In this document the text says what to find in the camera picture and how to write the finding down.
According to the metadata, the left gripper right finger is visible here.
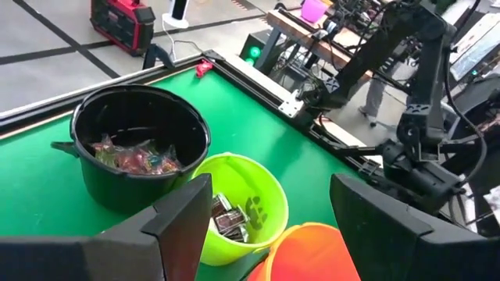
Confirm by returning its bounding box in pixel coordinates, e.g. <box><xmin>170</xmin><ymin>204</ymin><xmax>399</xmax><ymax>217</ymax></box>
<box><xmin>330</xmin><ymin>173</ymin><xmax>500</xmax><ymax>281</ymax></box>

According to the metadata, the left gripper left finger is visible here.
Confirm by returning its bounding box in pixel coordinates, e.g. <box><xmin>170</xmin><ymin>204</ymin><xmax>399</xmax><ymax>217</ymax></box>
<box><xmin>0</xmin><ymin>173</ymin><xmax>214</xmax><ymax>281</ymax></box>

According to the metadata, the colourful clear wrapped candy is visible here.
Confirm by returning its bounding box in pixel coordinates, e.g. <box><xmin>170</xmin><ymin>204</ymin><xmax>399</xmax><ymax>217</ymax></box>
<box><xmin>149</xmin><ymin>144</ymin><xmax>184</xmax><ymax>175</ymax></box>
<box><xmin>114</xmin><ymin>149</ymin><xmax>154</xmax><ymax>176</ymax></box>
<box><xmin>89</xmin><ymin>133</ymin><xmax>119</xmax><ymax>169</ymax></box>

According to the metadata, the brown silver wrapped candy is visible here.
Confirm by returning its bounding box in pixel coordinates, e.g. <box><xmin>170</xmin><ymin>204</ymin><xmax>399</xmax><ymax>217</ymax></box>
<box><xmin>210</xmin><ymin>192</ymin><xmax>234</xmax><ymax>219</ymax></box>
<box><xmin>213</xmin><ymin>206</ymin><xmax>250</xmax><ymax>236</ymax></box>
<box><xmin>222</xmin><ymin>224</ymin><xmax>252</xmax><ymax>244</ymax></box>

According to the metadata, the red wrapped candy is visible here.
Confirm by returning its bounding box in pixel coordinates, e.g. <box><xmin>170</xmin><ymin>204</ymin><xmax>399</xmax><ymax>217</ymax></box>
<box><xmin>195</xmin><ymin>59</ymin><xmax>216</xmax><ymax>79</ymax></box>

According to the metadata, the person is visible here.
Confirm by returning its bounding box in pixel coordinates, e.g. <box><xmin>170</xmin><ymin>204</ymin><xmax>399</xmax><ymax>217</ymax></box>
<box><xmin>358</xmin><ymin>58</ymin><xmax>396</xmax><ymax>130</ymax></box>

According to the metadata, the wooden workbench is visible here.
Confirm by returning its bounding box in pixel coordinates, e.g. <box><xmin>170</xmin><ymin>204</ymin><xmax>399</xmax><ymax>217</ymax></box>
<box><xmin>266</xmin><ymin>6</ymin><xmax>374</xmax><ymax>81</ymax></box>

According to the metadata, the light table edge board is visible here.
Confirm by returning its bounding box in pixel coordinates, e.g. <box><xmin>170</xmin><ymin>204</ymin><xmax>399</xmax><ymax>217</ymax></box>
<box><xmin>218</xmin><ymin>52</ymin><xmax>370</xmax><ymax>151</ymax></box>

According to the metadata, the black computer with green lights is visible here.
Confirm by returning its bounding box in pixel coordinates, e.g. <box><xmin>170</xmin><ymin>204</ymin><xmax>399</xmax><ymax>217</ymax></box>
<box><xmin>238</xmin><ymin>32</ymin><xmax>275</xmax><ymax>72</ymax></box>

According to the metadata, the purple bucket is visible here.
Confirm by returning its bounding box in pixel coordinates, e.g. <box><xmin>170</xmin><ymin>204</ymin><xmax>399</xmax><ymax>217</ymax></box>
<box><xmin>300</xmin><ymin>0</ymin><xmax>331</xmax><ymax>24</ymax></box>

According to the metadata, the orange pumpkin bucket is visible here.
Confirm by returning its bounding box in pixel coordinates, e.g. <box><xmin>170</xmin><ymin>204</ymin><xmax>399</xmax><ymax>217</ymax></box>
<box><xmin>245</xmin><ymin>222</ymin><xmax>363</xmax><ymax>281</ymax></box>

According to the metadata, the lime green bucket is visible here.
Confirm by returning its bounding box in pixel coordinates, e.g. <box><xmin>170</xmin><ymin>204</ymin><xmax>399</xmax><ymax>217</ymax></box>
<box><xmin>191</xmin><ymin>151</ymin><xmax>291</xmax><ymax>268</ymax></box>

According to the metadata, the black cauldron bucket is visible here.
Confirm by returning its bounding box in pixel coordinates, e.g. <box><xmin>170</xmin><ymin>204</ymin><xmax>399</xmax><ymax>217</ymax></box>
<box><xmin>50</xmin><ymin>84</ymin><xmax>213</xmax><ymax>214</ymax></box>

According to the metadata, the white tower fan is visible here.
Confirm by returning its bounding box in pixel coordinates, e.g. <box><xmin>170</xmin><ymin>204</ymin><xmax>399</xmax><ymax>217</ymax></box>
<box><xmin>161</xmin><ymin>0</ymin><xmax>193</xmax><ymax>30</ymax></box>

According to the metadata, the black table clamp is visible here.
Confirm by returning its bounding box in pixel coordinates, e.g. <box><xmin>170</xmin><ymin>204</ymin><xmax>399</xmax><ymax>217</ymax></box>
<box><xmin>141</xmin><ymin>42</ymin><xmax>176</xmax><ymax>72</ymax></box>

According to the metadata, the tilted flat screen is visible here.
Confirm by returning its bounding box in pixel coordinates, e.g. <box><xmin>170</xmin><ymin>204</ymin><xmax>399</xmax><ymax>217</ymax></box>
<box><xmin>448</xmin><ymin>12</ymin><xmax>500</xmax><ymax>81</ymax></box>

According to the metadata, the red black tool box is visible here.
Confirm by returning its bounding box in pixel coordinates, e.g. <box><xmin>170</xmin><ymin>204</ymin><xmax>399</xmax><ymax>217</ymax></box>
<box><xmin>89</xmin><ymin>0</ymin><xmax>157</xmax><ymax>57</ymax></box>

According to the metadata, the silver corner bracket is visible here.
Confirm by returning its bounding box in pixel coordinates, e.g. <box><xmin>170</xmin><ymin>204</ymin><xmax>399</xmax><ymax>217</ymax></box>
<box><xmin>277</xmin><ymin>89</ymin><xmax>307</xmax><ymax>119</ymax></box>

